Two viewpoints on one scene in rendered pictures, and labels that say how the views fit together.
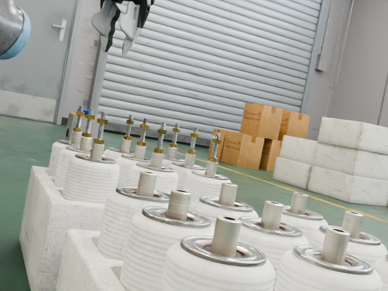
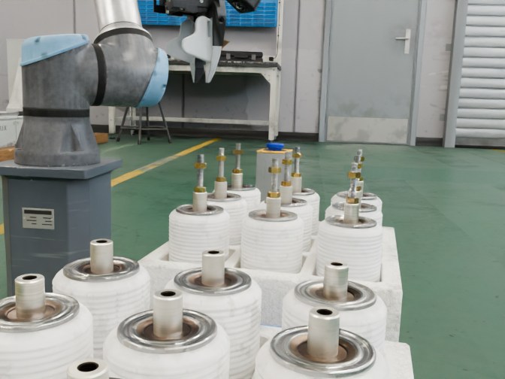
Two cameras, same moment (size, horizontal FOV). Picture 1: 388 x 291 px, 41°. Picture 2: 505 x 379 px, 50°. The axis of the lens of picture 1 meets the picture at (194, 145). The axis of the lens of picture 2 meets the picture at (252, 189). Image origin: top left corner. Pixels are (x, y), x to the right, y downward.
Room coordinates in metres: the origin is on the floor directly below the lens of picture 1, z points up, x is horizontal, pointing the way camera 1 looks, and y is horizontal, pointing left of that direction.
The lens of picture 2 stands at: (0.32, -0.38, 0.43)
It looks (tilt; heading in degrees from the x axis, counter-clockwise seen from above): 10 degrees down; 36
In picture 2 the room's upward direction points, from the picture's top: 2 degrees clockwise
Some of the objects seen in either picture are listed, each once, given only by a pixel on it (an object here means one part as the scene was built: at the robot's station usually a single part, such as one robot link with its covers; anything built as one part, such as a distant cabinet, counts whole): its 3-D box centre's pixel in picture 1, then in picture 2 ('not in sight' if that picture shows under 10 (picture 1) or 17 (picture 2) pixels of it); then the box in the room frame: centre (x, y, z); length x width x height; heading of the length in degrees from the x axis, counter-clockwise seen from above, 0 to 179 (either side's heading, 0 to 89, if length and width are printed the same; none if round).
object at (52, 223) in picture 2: not in sight; (60, 239); (0.92, 0.50, 0.15); 0.19 x 0.19 x 0.30; 30
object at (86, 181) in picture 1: (86, 207); (198, 265); (0.95, 0.17, 0.16); 0.10 x 0.10 x 0.18
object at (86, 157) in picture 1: (95, 159); (199, 210); (0.95, 0.17, 0.25); 0.08 x 0.08 x 0.01
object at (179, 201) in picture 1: (178, 205); (30, 297); (0.55, 0.00, 0.26); 0.02 x 0.02 x 0.03
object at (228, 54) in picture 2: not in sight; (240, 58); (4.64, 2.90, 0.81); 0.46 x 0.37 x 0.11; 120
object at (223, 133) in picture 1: (228, 145); not in sight; (5.18, -0.34, 0.15); 0.30 x 0.24 x 0.30; 119
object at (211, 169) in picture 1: (211, 169); (351, 213); (1.04, -0.04, 0.26); 0.02 x 0.02 x 0.03
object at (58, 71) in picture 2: not in sight; (59, 71); (0.93, 0.50, 0.47); 0.13 x 0.12 x 0.14; 158
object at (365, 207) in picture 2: (188, 166); (354, 207); (1.15, 0.00, 0.25); 0.08 x 0.08 x 0.01
